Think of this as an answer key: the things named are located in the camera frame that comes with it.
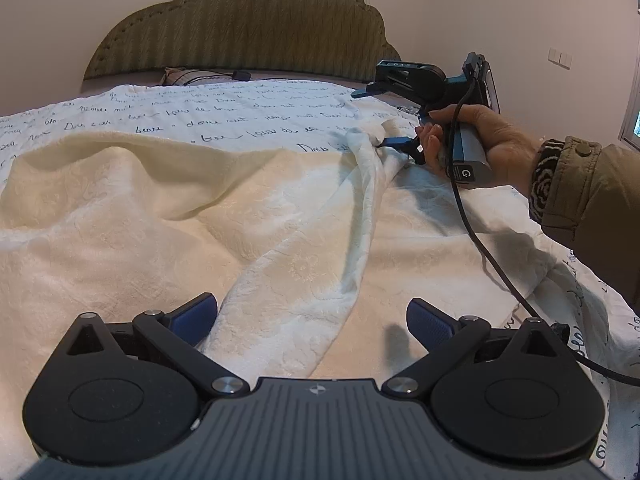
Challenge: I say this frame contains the cream towel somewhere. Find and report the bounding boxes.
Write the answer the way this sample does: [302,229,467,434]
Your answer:
[0,119,576,466]

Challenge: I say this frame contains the patterned pillow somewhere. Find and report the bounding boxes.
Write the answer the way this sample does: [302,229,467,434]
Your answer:
[161,66,242,87]

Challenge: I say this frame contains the olive upholstered headboard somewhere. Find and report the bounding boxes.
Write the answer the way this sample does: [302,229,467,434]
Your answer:
[82,0,402,84]

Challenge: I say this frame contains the white script-printed bed cover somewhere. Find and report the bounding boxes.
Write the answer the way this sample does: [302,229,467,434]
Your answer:
[0,82,640,480]

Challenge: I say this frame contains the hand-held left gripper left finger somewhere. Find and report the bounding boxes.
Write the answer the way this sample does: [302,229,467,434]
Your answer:
[52,293,251,402]

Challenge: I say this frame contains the side window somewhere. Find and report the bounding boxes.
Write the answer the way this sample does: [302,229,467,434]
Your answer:
[619,92,640,152]

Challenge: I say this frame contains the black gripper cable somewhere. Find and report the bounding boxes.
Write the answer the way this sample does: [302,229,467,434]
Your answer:
[446,62,640,389]

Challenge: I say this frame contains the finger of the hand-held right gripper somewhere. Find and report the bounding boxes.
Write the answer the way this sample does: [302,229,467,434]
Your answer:
[351,83,397,100]
[376,121,427,167]

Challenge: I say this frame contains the person's right hand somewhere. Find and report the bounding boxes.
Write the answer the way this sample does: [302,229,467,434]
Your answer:
[414,104,545,197]

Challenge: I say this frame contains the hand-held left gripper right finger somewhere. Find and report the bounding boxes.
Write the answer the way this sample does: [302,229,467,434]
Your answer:
[381,298,576,402]

